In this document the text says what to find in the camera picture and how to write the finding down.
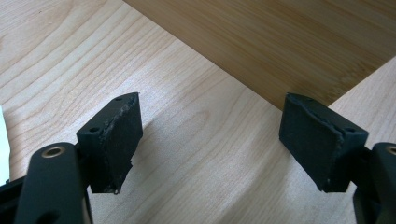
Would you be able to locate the white flat object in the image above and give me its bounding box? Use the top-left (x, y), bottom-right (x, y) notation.
top-left (0, 105), bottom-right (11, 187)

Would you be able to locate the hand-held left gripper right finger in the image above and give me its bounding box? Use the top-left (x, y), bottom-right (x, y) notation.
top-left (278, 91), bottom-right (370, 193)

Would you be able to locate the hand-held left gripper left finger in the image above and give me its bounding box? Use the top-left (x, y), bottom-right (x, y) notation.
top-left (76, 91), bottom-right (145, 195)

